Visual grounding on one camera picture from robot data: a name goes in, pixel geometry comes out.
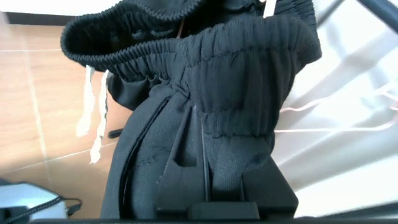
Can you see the pink clothes hanger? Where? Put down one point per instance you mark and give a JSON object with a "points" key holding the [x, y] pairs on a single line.
{"points": [[326, 130]]}

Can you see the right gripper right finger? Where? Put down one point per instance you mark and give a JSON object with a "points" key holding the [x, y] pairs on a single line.
{"points": [[273, 196]]}

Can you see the black shorts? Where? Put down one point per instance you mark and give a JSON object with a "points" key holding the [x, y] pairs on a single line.
{"points": [[236, 77]]}

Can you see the beige curtain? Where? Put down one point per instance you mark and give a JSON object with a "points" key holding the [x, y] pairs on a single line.
{"points": [[342, 171]]}

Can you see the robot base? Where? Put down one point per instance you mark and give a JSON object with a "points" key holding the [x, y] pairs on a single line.
{"points": [[28, 199]]}

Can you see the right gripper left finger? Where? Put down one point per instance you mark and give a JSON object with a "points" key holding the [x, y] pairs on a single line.
{"points": [[180, 186]]}

